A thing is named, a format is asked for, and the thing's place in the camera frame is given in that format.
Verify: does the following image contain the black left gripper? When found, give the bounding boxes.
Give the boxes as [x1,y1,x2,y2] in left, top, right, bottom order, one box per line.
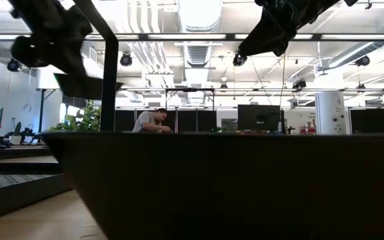
[7,0,93,78]

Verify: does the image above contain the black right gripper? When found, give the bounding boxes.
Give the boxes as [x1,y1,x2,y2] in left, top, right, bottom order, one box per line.
[237,0,359,57]

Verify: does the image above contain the large black bin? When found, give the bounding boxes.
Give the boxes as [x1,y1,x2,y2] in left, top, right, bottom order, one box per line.
[40,131,384,240]

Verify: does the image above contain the green artificial plant white pot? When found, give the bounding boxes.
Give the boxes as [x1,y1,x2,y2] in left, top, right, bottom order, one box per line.
[47,99,102,133]

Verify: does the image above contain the black monitor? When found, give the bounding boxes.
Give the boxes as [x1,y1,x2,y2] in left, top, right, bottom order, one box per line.
[237,104,282,133]

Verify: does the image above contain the person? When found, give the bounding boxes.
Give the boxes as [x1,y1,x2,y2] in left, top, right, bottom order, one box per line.
[131,107,173,134]

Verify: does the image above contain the small potted plant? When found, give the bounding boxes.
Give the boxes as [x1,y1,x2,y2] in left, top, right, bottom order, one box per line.
[9,121,23,145]

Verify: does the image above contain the white round column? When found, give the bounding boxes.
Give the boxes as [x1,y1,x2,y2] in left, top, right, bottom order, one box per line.
[315,91,347,135]

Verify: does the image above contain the wide black partition panel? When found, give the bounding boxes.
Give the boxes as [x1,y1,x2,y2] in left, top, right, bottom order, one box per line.
[349,108,384,135]

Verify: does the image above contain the black perforated metal tray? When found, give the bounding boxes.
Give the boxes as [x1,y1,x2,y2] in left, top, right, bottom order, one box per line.
[0,143,75,224]

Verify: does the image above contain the black round hanging camera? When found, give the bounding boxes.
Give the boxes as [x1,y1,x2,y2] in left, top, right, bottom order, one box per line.
[232,52,248,67]
[291,78,308,90]
[119,51,134,67]
[355,55,371,67]
[6,59,21,73]

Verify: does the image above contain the thin hanging cable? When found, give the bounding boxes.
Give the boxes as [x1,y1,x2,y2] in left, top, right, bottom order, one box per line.
[279,55,286,107]

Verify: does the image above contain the silver ventilation duct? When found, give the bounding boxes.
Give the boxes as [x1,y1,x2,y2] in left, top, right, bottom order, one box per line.
[177,0,223,67]

